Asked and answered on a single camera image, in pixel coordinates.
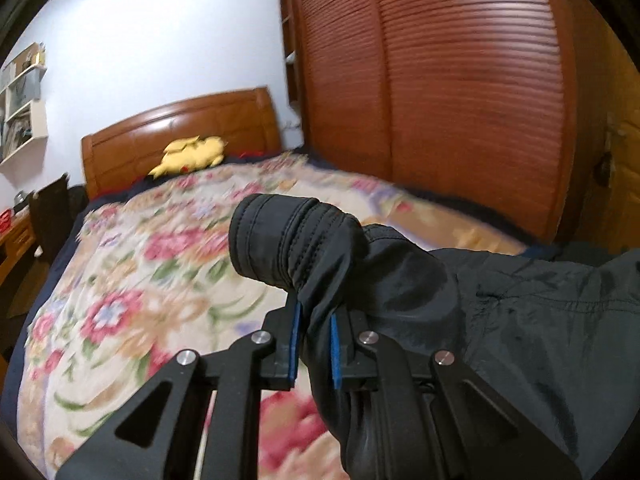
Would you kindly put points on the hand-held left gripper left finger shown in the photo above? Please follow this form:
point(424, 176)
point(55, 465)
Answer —
point(295, 340)

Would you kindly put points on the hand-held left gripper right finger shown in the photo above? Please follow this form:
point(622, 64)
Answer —
point(336, 355)

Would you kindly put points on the black nylon jacket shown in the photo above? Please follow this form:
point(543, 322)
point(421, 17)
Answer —
point(525, 320)

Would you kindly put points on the floral blanket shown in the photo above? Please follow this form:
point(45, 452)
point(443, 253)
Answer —
point(150, 270)

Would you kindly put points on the yellow plush toy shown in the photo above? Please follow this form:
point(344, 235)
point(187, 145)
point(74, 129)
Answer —
point(195, 155)

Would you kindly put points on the wooden bed headboard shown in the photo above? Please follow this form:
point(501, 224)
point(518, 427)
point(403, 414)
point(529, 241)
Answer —
point(150, 130)

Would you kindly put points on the dark chair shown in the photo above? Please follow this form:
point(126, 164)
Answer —
point(50, 220)

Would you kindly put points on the louvered wooden wardrobe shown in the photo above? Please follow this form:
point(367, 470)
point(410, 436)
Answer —
point(450, 85)

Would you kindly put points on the wooden desk cabinet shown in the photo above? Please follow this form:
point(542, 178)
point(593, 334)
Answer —
point(15, 245)

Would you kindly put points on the silver pot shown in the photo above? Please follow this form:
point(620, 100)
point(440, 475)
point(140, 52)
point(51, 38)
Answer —
point(21, 197)

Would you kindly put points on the red basket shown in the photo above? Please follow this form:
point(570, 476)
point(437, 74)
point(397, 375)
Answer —
point(5, 219)

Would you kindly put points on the row of books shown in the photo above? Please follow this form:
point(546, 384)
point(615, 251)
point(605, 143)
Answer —
point(15, 130)

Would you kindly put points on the grey paper bag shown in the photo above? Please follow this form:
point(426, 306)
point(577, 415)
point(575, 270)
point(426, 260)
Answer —
point(25, 85)

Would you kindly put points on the wooden door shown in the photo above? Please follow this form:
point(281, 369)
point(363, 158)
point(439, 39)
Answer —
point(625, 110)

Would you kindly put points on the white wall shelf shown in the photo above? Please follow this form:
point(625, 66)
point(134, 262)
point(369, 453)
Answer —
point(37, 120)

